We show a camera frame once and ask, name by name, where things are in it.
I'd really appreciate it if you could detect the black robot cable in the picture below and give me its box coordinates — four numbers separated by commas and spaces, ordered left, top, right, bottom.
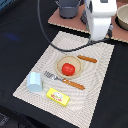
36, 0, 114, 54

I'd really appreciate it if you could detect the grey saucepan with handle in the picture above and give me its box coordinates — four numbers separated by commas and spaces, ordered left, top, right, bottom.
80, 10, 87, 24

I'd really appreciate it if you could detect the beige woven placemat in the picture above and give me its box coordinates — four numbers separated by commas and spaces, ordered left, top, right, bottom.
13, 31, 114, 128

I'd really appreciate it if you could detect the cream bowl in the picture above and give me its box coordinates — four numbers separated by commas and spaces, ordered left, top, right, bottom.
117, 4, 128, 31

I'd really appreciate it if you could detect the brown stove board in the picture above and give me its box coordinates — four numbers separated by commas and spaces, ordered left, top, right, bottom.
48, 0, 128, 42

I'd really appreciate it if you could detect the tall grey pot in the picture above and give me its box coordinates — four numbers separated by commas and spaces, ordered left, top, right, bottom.
55, 0, 81, 19

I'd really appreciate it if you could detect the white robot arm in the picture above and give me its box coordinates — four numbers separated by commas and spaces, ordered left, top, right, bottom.
85, 0, 117, 41

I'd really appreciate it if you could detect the light blue cup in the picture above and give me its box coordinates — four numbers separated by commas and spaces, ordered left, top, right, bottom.
27, 72, 42, 92

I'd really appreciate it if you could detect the red tomato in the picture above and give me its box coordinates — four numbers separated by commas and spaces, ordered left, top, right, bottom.
62, 63, 75, 76

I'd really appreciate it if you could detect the knife with wooden handle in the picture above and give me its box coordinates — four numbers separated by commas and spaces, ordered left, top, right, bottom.
77, 55, 97, 63

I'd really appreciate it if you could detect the yellow butter box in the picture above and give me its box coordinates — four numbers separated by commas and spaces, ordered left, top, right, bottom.
46, 88, 70, 107

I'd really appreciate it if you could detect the fork with wooden handle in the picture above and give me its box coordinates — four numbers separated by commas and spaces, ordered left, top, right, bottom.
44, 71, 85, 90

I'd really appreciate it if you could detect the round wooden plate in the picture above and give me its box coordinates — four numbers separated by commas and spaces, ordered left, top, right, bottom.
55, 55, 83, 79

